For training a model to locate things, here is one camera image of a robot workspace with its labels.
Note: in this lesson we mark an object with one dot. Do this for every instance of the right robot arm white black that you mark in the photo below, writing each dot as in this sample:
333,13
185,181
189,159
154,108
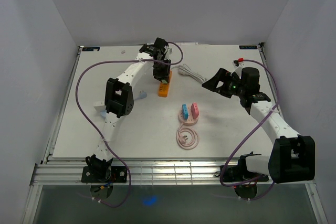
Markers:
292,158

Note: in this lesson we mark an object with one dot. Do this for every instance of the orange power strip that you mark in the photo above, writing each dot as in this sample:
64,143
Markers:
164,88

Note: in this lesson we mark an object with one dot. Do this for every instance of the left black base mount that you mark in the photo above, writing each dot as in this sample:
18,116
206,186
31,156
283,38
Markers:
113,174

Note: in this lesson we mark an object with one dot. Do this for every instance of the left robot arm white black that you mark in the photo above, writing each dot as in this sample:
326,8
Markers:
119,100

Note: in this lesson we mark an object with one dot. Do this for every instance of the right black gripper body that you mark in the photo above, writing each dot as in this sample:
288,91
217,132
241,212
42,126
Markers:
235,87

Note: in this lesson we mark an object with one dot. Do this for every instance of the blue plug adapter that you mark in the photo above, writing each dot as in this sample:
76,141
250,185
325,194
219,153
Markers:
184,111

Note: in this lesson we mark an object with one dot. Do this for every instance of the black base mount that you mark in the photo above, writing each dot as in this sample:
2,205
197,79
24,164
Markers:
233,174
113,174

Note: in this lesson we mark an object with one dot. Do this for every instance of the left black corner label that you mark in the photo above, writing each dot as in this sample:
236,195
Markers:
90,48

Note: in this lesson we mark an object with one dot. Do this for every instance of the white charger plug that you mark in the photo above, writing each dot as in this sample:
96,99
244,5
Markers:
99,106

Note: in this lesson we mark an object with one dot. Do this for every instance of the pink round power socket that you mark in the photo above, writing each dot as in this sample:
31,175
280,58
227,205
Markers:
188,122

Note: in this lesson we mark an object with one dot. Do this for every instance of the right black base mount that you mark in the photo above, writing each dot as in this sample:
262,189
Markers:
233,174

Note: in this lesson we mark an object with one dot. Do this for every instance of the pink plug adapter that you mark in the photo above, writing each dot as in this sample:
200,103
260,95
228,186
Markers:
194,111

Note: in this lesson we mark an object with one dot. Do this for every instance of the aluminium frame rail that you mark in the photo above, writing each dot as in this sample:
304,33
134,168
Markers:
142,172

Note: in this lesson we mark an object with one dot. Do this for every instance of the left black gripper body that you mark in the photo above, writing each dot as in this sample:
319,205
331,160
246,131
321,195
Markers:
161,71

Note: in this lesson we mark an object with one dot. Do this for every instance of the right black corner label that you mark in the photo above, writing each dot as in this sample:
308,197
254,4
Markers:
248,47

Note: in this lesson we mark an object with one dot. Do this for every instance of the black corner label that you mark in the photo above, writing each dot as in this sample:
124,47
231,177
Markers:
90,48
248,47

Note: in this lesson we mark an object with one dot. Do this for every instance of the blue round power socket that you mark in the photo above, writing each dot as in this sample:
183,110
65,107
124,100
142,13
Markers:
103,114

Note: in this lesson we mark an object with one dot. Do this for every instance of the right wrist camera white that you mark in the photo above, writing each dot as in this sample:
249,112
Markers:
238,65

